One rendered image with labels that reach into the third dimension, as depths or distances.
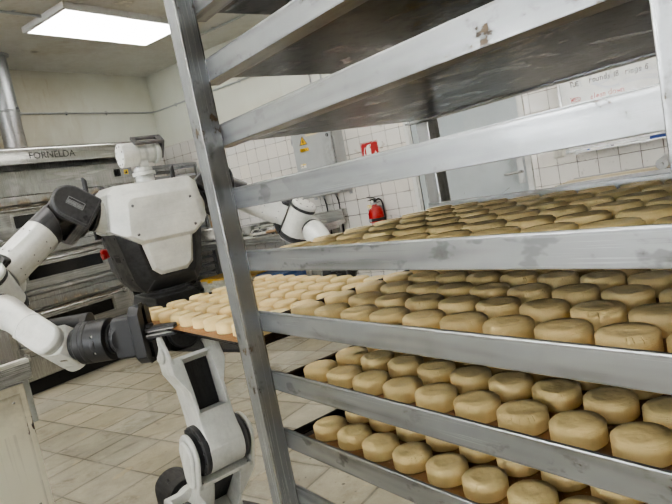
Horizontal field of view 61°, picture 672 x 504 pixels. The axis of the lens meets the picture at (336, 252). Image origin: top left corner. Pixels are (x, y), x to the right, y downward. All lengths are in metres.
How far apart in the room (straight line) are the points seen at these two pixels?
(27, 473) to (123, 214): 0.82
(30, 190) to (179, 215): 3.96
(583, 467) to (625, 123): 0.27
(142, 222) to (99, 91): 5.83
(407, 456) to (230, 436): 1.00
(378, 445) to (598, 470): 0.34
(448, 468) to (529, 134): 0.40
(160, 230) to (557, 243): 1.29
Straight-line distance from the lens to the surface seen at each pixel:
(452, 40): 0.51
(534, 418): 0.60
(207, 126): 0.83
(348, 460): 0.78
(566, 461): 0.54
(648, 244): 0.44
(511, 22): 0.48
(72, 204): 1.62
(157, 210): 1.63
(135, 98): 7.66
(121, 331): 1.25
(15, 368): 1.94
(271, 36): 0.71
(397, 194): 5.56
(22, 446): 1.97
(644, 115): 0.43
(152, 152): 1.71
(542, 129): 0.47
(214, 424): 1.69
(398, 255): 0.58
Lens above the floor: 1.22
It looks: 6 degrees down
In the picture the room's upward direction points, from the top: 11 degrees counter-clockwise
